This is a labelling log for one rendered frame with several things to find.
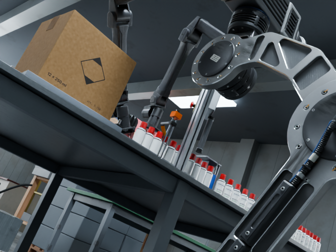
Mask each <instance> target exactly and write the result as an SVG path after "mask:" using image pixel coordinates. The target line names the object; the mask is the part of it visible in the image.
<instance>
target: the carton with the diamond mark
mask: <svg viewBox="0 0 336 252"><path fill-rule="evenodd" d="M136 64H137V63H136V62H135V61H134V60H133V59H132V58H130V57H129V56H128V55H127V54H126V53H125V52H123V51H122V50H121V49H120V48H119V47H118V46H117V45H115V44H114V43H113V42H112V41H111V40H110V39H108V38H107V37H106V36H105V35H104V34H103V33H102V32H100V31H99V30H98V29H97V28H96V27H95V26H93V25H92V24H91V23H90V22H89V21H88V20H87V19H85V18H84V17H83V16H82V15H81V14H80V13H78V12H77V11H76V10H72V11H69V12H67V13H64V14H62V15H61V14H60V15H58V16H55V17H53V18H52V19H49V20H47V21H44V22H42V23H41V25H40V26H39V28H38V30H37V31H36V33H35V35H34V36H33V38H32V40H31V41H30V43H29V45H28V47H27V48H26V50H25V52H24V53H23V55H22V57H21V58H20V60H19V62H18V63H17V65H16V67H15V69H16V70H17V71H19V72H21V73H23V72H25V71H27V70H29V71H31V72H32V73H34V74H35V75H37V76H39V77H40V78H42V79H44V80H45V81H47V82H48V83H50V84H52V85H53V86H55V87H56V88H58V89H60V90H61V91H63V92H64V93H66V94H68V95H69V96H71V97H72V98H74V99H76V100H77V101H79V102H80V103H82V104H84V105H85V106H87V107H88V108H90V109H92V110H93V111H95V112H96V113H98V114H100V115H101V116H103V117H104V118H106V119H108V120H109V121H110V119H111V117H112V115H113V113H114V111H115V109H116V106H117V104H118V102H119V100H120V98H121V96H122V94H123V91H124V89H125V87H126V85H127V83H128V81H129V79H130V77H131V74H132V72H133V70H134V68H135V66H136Z"/></svg>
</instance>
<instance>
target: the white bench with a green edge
mask: <svg viewBox="0 0 336 252"><path fill-rule="evenodd" d="M66 190H68V191H70V192H72V193H71V195H70V197H69V199H68V201H67V203H66V205H65V207H64V209H63V212H62V214H61V216H60V218H59V220H58V222H57V224H56V226H55V228H54V231H53V233H52V235H51V237H50V239H49V241H48V243H47V245H46V247H45V250H44V252H52V251H53V249H54V247H55V245H56V242H57V240H58V238H59V236H60V234H61V232H62V230H63V227H64V225H65V223H66V221H67V219H68V217H69V214H70V212H71V210H72V208H73V206H74V204H75V202H76V201H77V202H79V203H81V204H83V205H86V206H88V207H90V208H92V209H94V210H96V211H99V212H101V213H103V214H104V217H103V219H102V221H101V223H100V226H99V228H98V230H97V233H96V235H95V237H94V240H93V242H92V244H91V246H90V249H89V251H88V252H98V251H99V248H100V246H101V244H102V241H103V239H104V237H105V234H106V232H107V229H108V227H109V225H110V222H111V220H112V218H114V219H116V220H118V221H120V222H122V223H125V224H127V225H129V226H131V227H133V228H135V229H138V230H140V231H142V232H144V233H146V234H148V235H149V233H150V231H151V228H152V226H153V223H154V221H152V220H150V219H148V218H146V217H143V216H141V215H139V214H137V213H135V212H133V211H131V210H129V209H127V208H125V207H123V206H121V205H119V204H116V203H114V202H112V201H110V200H108V199H106V198H104V197H102V196H100V195H98V194H94V193H90V192H87V191H83V190H79V189H75V188H72V187H67V189H66ZM169 244H170V245H172V246H174V247H177V248H179V249H181V250H183V251H184V252H216V250H214V249H212V248H210V247H208V246H206V245H204V244H202V243H200V242H198V241H196V240H194V239H192V238H190V237H188V236H187V235H185V234H183V233H181V232H179V231H177V230H173V233H172V235H171V238H170V241H169Z"/></svg>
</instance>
